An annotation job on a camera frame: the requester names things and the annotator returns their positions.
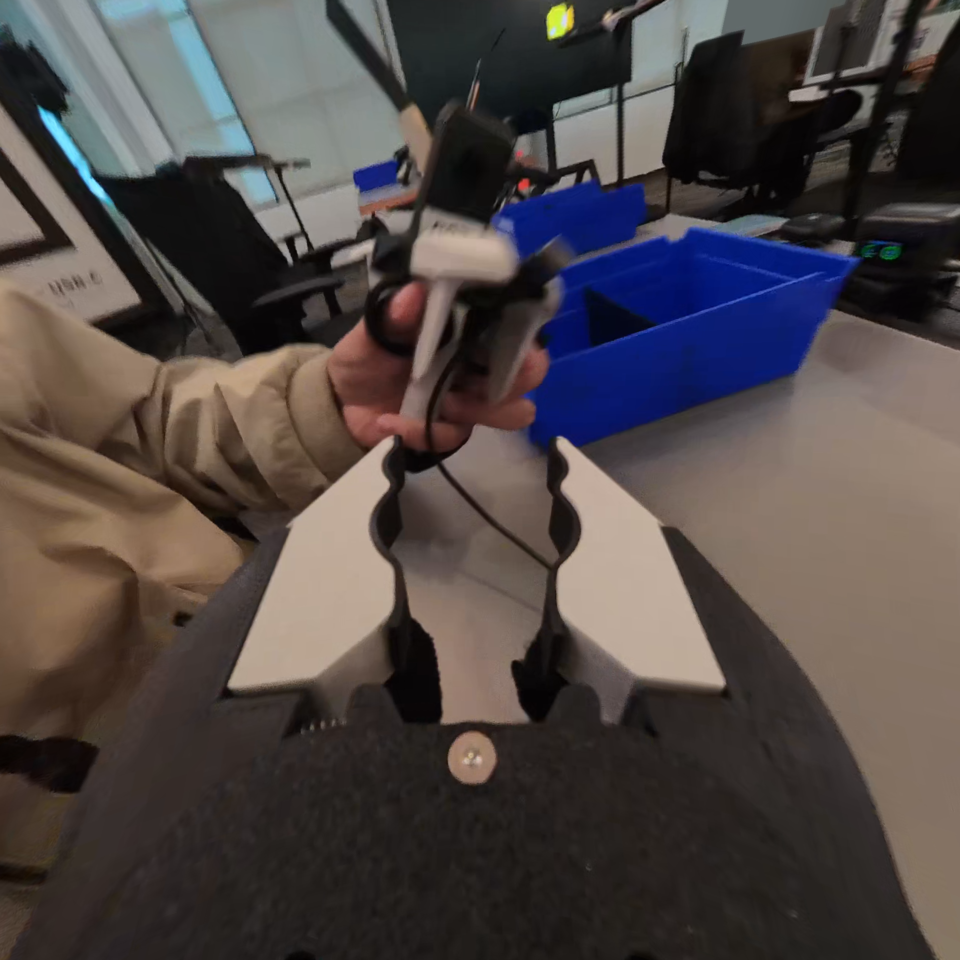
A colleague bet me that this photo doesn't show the black bin divider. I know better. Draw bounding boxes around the black bin divider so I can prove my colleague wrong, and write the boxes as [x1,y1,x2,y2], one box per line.
[585,288,657,346]

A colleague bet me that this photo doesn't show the person's beige jacket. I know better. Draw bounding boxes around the person's beige jacket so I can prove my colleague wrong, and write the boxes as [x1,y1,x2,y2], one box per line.
[0,480,290,882]

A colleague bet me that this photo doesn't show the black power station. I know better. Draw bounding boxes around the black power station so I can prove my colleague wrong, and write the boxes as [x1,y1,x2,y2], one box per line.
[853,201,960,305]

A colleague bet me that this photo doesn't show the blue plastic bin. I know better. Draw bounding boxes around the blue plastic bin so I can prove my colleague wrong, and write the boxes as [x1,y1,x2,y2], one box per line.
[491,180,648,260]
[527,227,861,451]

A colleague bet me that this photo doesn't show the person's left hand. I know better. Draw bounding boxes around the person's left hand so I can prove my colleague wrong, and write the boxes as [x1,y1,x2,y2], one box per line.
[327,283,550,453]

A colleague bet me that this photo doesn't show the thin black cable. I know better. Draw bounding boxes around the thin black cable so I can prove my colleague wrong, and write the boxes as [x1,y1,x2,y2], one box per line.
[423,352,560,571]

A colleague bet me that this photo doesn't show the black mesh office chair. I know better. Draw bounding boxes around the black mesh office chair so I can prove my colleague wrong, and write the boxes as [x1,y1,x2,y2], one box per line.
[97,153,348,355]

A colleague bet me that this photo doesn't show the black monitor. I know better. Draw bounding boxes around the black monitor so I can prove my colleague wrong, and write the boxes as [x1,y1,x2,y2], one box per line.
[386,0,635,189]

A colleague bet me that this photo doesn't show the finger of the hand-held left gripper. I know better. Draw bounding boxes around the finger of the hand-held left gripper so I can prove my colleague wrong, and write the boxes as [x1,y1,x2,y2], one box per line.
[465,223,520,285]
[411,223,466,285]

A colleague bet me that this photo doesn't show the person's left forearm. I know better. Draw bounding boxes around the person's left forearm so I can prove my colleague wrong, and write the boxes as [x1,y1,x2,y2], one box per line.
[0,281,366,526]

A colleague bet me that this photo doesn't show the black round device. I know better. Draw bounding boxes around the black round device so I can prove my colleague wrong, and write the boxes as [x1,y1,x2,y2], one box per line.
[780,212,849,243]

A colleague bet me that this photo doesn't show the black draped office chair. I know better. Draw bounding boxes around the black draped office chair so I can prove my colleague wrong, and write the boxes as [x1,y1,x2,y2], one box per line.
[663,30,864,220]

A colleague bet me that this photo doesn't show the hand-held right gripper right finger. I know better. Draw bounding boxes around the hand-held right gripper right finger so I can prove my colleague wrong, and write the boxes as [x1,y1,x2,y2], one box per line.
[512,436,729,724]

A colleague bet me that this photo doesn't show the framed white poster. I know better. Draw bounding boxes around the framed white poster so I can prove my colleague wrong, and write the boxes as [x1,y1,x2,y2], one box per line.
[0,97,144,325]

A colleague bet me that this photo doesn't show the grey desk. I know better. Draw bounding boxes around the grey desk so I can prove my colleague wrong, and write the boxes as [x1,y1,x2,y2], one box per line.
[390,213,960,960]

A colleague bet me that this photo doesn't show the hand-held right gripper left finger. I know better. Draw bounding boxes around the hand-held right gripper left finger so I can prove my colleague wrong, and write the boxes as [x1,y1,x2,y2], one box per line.
[227,437,442,723]

